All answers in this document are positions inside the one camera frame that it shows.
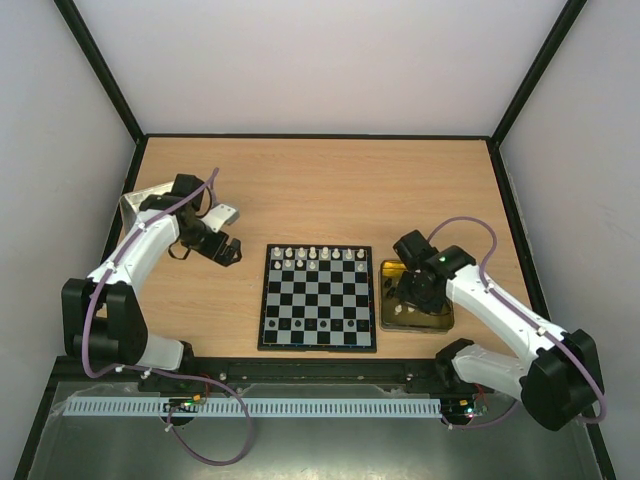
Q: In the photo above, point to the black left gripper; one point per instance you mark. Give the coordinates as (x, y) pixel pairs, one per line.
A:
(226, 258)

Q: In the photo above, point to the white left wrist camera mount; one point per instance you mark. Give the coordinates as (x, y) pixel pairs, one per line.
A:
(219, 216)

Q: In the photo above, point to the black and white chessboard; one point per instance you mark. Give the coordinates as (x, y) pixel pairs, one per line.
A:
(331, 308)

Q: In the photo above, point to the white slotted cable duct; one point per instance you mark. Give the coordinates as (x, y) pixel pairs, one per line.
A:
(94, 406)

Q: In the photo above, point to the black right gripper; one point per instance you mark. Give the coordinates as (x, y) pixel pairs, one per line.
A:
(400, 293)

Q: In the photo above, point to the dark floral metal tin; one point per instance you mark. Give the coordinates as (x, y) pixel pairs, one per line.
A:
(406, 321)

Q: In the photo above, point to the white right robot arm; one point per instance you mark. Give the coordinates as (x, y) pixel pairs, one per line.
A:
(553, 373)

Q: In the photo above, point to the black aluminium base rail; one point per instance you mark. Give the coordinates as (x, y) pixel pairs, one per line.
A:
(410, 375)

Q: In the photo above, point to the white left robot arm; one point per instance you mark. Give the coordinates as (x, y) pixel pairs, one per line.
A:
(103, 324)

